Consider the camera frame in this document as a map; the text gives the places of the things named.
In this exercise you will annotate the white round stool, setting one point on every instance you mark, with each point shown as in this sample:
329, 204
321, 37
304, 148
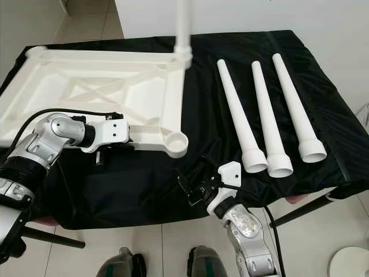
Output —
349, 264

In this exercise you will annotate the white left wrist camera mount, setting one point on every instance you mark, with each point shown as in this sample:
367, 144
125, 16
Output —
112, 133

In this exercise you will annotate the grey robot right foot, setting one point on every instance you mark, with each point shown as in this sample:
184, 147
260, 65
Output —
209, 264

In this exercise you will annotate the grey robot foot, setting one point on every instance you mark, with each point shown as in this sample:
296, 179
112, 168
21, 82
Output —
120, 264
209, 264

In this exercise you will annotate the grey robot left foot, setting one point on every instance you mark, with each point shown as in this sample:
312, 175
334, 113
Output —
120, 264

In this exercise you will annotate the white plastic children table top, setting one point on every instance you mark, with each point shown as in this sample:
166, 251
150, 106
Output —
69, 75

